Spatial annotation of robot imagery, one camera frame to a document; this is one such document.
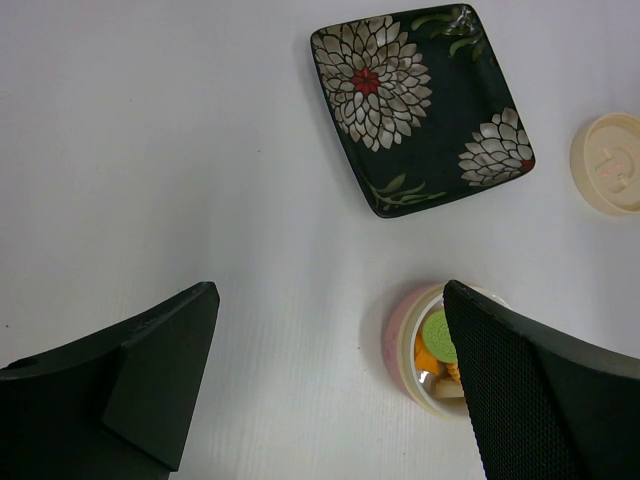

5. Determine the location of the small white oval snack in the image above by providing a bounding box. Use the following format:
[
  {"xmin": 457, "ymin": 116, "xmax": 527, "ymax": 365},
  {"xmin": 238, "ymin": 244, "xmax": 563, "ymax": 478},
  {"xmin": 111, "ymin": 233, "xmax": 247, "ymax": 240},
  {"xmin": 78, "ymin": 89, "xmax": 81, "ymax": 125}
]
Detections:
[{"xmin": 431, "ymin": 378, "xmax": 464, "ymax": 400}]

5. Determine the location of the orange round cracker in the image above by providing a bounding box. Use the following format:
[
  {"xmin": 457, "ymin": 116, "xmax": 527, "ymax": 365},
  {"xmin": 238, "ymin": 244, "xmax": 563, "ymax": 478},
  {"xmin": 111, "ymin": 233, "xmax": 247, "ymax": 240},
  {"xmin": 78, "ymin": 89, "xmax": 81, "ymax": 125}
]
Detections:
[{"xmin": 446, "ymin": 363, "xmax": 461, "ymax": 384}]

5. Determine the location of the cream round box lid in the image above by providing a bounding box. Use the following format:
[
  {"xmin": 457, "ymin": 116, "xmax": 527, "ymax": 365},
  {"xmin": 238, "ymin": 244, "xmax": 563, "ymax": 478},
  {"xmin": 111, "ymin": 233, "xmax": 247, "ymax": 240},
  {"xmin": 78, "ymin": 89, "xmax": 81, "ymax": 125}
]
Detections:
[{"xmin": 570, "ymin": 112, "xmax": 639, "ymax": 216}]

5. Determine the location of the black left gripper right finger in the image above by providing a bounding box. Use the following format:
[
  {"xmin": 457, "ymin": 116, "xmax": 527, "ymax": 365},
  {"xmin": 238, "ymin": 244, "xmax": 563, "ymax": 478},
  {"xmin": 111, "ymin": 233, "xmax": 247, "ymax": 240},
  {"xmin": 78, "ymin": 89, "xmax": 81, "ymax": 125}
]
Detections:
[{"xmin": 444, "ymin": 280, "xmax": 639, "ymax": 479}]

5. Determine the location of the black floral square plate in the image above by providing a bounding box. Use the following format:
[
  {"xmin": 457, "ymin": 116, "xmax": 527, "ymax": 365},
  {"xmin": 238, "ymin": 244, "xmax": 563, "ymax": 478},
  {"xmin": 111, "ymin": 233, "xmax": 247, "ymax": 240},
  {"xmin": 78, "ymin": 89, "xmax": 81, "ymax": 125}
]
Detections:
[{"xmin": 310, "ymin": 4, "xmax": 535, "ymax": 218}]

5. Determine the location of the green round cookie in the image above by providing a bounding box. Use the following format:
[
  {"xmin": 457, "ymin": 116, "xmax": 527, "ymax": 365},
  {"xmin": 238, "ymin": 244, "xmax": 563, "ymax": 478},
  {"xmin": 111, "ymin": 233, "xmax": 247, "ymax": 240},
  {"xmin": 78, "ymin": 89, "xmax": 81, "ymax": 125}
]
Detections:
[{"xmin": 421, "ymin": 310, "xmax": 458, "ymax": 364}]

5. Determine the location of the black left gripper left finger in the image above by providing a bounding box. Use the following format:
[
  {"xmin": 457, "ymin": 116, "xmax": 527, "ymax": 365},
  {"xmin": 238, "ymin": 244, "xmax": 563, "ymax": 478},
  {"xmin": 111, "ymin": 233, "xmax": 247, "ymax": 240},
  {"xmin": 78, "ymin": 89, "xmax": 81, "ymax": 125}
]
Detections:
[{"xmin": 1, "ymin": 282, "xmax": 220, "ymax": 479}]

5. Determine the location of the orange fish shaped snack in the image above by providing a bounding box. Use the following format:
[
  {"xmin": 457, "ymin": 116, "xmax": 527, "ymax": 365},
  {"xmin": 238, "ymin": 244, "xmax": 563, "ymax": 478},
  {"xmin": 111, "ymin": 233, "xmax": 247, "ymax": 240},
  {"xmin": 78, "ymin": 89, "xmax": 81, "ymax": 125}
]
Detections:
[{"xmin": 414, "ymin": 335, "xmax": 441, "ymax": 375}]

